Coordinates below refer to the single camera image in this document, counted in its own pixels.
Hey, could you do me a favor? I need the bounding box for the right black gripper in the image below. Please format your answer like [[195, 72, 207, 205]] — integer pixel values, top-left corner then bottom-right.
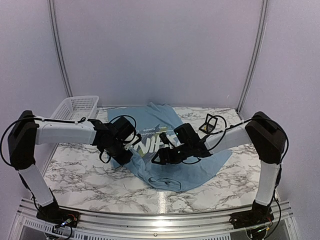
[[152, 142, 193, 165]]

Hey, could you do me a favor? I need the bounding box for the light blue printed t-shirt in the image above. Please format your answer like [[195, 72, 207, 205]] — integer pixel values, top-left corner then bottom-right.
[[107, 102, 232, 192]]

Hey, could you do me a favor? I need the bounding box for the white perforated plastic basket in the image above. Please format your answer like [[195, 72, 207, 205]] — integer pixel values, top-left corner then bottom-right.
[[50, 95, 100, 121]]

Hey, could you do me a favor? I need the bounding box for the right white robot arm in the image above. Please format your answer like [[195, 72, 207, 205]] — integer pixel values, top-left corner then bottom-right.
[[151, 111, 289, 224]]

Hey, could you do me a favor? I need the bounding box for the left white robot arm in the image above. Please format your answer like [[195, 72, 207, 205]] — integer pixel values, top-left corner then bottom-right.
[[0, 110, 141, 223]]

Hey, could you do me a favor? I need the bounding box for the open black brooch box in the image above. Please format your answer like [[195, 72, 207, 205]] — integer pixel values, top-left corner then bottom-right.
[[198, 113, 218, 134]]

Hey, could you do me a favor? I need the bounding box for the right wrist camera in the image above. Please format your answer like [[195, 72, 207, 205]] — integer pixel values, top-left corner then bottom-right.
[[159, 132, 172, 145]]

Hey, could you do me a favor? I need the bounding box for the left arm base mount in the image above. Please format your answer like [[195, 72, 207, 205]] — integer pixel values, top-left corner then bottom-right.
[[34, 197, 80, 228]]

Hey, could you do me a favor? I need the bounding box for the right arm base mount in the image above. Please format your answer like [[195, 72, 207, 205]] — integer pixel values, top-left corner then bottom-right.
[[229, 200, 274, 229]]

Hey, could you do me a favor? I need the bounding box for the aluminium front rail frame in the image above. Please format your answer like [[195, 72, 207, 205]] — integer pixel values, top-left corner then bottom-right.
[[8, 198, 302, 240]]

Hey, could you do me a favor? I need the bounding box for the left wall aluminium profile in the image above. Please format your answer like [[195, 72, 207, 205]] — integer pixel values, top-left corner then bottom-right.
[[47, 0, 73, 97]]

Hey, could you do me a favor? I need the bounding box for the wall aluminium profile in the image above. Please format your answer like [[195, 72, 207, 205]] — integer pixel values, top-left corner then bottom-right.
[[236, 0, 270, 115], [47, 0, 73, 97]]

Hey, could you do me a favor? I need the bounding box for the right wall aluminium profile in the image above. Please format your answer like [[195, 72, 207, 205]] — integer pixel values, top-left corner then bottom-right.
[[236, 0, 270, 115]]

